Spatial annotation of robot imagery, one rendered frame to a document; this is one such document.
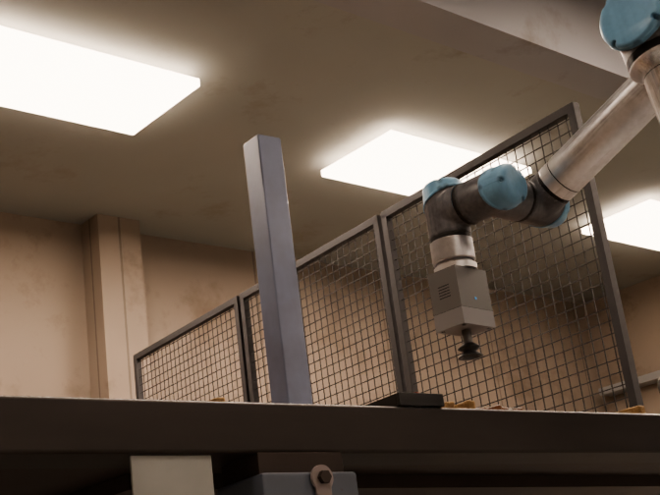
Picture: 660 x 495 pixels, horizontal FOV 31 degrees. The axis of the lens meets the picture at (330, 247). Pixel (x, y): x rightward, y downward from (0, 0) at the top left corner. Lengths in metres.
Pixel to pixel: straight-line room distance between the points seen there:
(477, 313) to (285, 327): 2.00
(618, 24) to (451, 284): 0.51
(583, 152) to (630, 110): 0.11
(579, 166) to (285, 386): 2.05
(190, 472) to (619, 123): 1.01
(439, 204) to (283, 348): 1.95
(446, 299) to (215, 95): 4.14
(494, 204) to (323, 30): 3.66
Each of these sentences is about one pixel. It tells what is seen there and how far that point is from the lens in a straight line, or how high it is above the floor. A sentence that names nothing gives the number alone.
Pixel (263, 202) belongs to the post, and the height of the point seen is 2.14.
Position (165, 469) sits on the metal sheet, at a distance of 1.31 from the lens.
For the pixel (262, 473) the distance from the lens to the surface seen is 1.35.
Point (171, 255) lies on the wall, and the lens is 7.84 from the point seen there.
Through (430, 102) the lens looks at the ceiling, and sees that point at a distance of 6.43.
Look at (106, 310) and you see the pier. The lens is 7.19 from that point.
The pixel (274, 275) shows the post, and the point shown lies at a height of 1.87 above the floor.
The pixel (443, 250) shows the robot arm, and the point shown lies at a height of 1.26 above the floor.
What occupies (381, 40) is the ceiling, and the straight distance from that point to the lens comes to 5.74.
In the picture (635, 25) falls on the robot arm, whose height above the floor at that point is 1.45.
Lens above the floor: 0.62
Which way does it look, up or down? 19 degrees up
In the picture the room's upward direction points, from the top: 8 degrees counter-clockwise
